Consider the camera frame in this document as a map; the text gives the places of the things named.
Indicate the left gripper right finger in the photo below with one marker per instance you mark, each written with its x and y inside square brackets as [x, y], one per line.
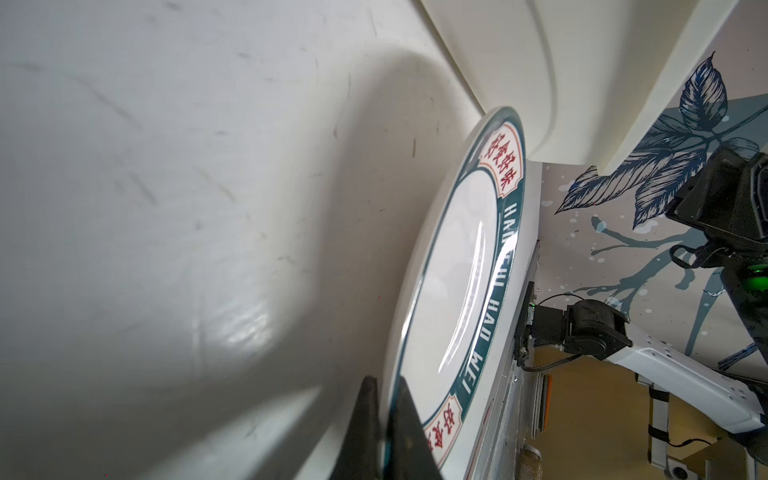
[406, 454]

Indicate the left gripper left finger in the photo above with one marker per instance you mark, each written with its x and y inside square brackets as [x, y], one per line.
[357, 458]

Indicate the green rim plate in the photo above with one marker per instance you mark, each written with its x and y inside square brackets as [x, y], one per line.
[460, 294]

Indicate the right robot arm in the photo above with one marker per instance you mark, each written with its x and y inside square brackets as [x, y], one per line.
[727, 203]

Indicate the white plastic bin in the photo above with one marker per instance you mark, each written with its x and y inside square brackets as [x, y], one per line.
[587, 78]

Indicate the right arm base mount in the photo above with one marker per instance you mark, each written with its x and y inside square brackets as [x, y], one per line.
[536, 326]

